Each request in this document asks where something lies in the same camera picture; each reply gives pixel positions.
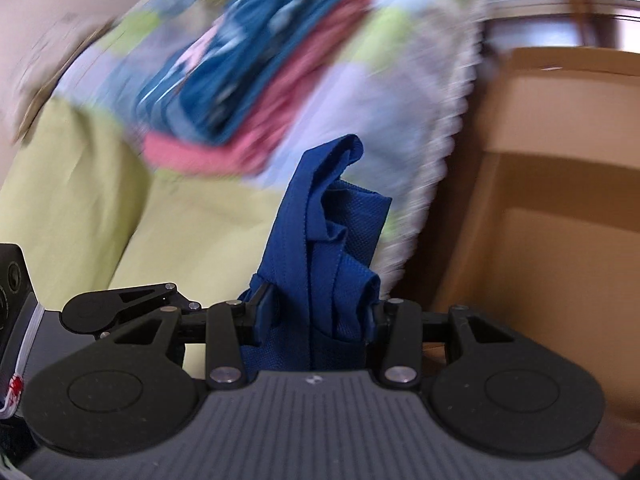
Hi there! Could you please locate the pink ribbed towel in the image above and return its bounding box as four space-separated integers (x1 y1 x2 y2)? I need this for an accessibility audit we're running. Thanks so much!
141 0 377 180

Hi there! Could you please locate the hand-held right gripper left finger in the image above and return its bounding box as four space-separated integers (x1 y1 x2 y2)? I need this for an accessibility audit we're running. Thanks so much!
113 284 274 389

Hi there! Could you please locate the beige quilted cushion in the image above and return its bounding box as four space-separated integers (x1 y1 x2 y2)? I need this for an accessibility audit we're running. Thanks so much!
7 14 118 147

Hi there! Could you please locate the pastel patchwork cloth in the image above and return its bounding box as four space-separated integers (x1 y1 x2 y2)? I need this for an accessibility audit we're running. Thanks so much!
50 0 497 303

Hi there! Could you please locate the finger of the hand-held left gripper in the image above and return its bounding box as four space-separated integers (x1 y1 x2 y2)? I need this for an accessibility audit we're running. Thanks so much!
116 282 202 320

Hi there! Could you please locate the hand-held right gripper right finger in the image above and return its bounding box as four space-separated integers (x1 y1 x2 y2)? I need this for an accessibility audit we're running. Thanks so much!
366 299 522 389

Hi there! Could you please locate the cardboard box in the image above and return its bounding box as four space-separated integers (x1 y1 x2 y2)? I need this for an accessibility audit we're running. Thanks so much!
422 46 640 363

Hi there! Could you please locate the green covered sofa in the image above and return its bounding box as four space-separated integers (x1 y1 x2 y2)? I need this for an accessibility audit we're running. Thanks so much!
0 94 288 383

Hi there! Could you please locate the teal striped towel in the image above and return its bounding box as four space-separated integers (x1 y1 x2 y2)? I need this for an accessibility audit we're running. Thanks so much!
134 0 352 145

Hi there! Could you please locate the blue shopping bag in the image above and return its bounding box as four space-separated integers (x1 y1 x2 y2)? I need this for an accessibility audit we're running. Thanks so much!
235 133 394 374

